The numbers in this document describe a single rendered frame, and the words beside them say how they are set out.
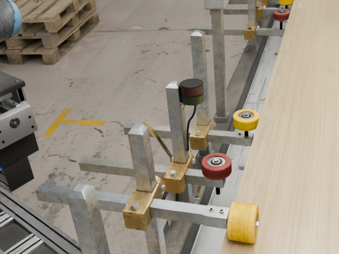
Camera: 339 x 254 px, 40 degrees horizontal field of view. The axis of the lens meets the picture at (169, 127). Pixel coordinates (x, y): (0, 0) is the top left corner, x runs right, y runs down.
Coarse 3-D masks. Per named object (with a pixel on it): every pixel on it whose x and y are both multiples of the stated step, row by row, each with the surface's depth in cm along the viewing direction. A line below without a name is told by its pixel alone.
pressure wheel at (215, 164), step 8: (208, 160) 123; (216, 160) 121; (224, 160) 122; (208, 168) 119; (216, 168) 119; (224, 168) 119; (208, 176) 120; (216, 176) 119; (224, 176) 120; (216, 192) 127
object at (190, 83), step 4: (184, 80) 118; (188, 80) 118; (192, 80) 118; (196, 80) 117; (200, 80) 117; (184, 84) 116; (188, 84) 116; (192, 84) 116; (196, 84) 115; (200, 84) 115; (196, 96) 115; (180, 104) 119; (184, 104) 121; (184, 108) 122; (192, 116) 121; (188, 120) 123; (188, 124) 123; (188, 128) 124; (188, 132) 125; (188, 136) 126; (188, 140) 126; (188, 144) 127; (188, 148) 128
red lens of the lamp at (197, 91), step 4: (180, 84) 117; (180, 88) 116; (184, 88) 114; (188, 88) 114; (192, 88) 114; (196, 88) 114; (200, 88) 115; (184, 92) 115; (188, 92) 114; (192, 92) 114; (196, 92) 115; (200, 92) 115; (188, 96) 115; (192, 96) 115
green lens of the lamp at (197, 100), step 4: (184, 96) 116; (200, 96) 116; (184, 100) 116; (188, 100) 116; (192, 100) 115; (196, 100) 116; (200, 100) 116; (188, 104) 116; (192, 104) 116; (196, 104) 116
